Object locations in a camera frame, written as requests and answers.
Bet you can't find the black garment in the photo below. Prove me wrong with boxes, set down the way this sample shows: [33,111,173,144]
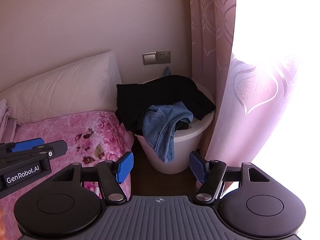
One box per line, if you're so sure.
[115,75,217,136]

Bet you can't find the pink patterned curtain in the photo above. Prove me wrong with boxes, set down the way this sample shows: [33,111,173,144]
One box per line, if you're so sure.
[187,0,300,178]

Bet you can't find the striped pale duvet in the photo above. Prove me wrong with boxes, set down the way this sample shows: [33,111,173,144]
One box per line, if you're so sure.
[0,99,21,140]

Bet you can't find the silver-framed wall socket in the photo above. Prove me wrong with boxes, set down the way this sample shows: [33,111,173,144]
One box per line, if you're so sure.
[156,50,171,65]

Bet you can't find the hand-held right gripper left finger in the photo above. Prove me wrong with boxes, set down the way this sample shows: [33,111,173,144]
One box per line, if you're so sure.
[51,151,134,204]

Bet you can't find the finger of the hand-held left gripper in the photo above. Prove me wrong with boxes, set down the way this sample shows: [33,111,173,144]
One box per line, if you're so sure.
[0,138,45,153]
[0,141,68,166]

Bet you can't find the white quilted pillow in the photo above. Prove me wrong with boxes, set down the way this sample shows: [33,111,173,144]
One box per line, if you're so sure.
[0,50,123,124]

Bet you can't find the silver-framed wall switch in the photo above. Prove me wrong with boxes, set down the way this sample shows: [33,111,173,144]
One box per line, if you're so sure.
[142,51,158,66]

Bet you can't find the white plastic laundry basket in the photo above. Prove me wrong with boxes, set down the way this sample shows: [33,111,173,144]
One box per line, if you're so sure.
[135,80,215,174]

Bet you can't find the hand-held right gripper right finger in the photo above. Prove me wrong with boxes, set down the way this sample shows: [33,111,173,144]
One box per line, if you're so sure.
[189,151,272,204]

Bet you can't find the pink floral fleece blanket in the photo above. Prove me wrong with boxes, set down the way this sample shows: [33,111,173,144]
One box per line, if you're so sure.
[0,110,135,240]

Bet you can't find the blue jeans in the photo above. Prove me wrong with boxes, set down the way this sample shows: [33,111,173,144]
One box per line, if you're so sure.
[142,101,194,163]

